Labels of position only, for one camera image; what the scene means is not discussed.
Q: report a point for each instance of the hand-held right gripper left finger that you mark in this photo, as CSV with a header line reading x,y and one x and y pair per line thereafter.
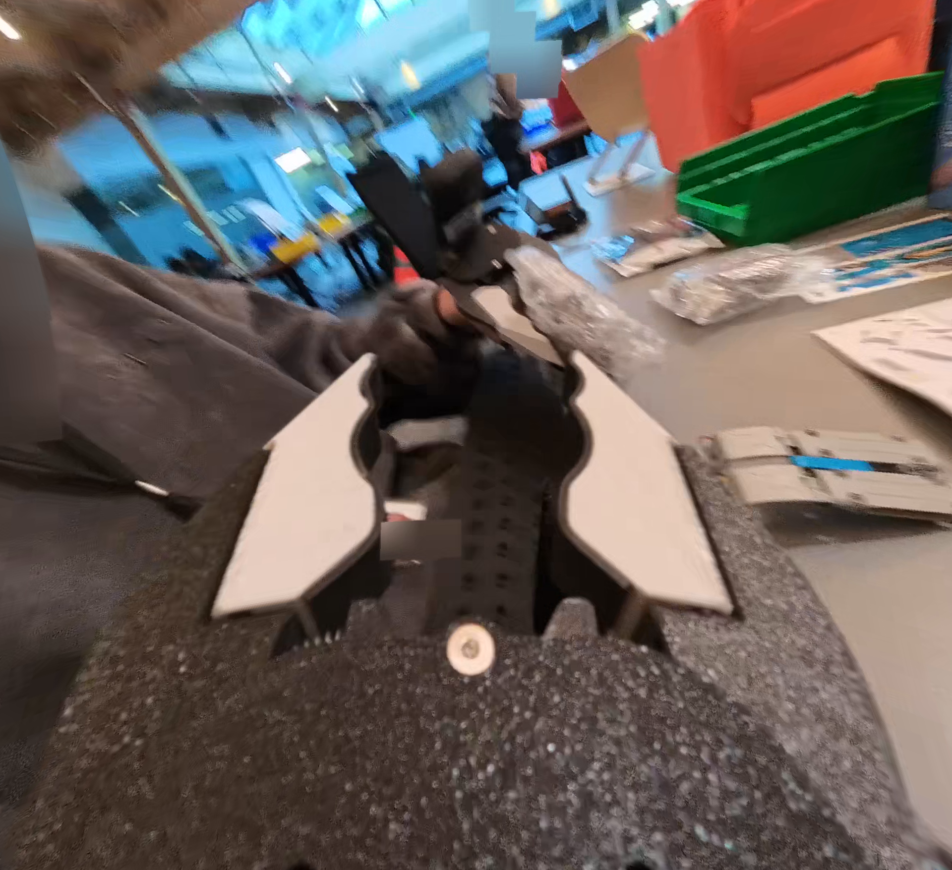
x,y
305,505

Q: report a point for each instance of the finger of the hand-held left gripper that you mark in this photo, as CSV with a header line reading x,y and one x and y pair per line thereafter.
x,y
513,320

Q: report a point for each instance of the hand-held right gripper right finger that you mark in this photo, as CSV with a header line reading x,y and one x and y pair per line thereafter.
x,y
639,505

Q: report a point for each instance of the small clear plastic bag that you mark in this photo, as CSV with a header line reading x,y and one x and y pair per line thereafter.
x,y
580,312

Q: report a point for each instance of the grey building block assembly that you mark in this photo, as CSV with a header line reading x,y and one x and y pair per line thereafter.
x,y
818,476

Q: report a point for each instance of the grey desk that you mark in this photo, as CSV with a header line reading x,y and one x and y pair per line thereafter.
x,y
855,624

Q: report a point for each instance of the person's left hand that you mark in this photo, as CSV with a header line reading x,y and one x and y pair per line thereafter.
x,y
448,306

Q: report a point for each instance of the small black box device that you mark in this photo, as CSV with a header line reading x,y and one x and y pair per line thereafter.
x,y
554,204

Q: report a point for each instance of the black dimpled chair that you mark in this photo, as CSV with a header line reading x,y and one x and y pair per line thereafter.
x,y
498,513

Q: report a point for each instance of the flat clear plastic bag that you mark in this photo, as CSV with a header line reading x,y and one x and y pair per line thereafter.
x,y
647,253

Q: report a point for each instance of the tan board on wooden stand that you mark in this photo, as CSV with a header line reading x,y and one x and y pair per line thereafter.
x,y
606,89

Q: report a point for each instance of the bubble wrapped dark bundle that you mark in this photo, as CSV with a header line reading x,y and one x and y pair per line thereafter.
x,y
729,286

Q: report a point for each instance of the building instruction booklet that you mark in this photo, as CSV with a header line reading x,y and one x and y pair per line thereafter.
x,y
892,349

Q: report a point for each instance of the green plastic bin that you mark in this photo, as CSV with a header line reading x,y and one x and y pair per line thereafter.
x,y
803,178

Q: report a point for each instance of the sticker sheet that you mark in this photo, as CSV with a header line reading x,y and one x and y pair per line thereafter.
x,y
885,260

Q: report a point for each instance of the orange carry case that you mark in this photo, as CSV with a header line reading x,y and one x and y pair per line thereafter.
x,y
781,44

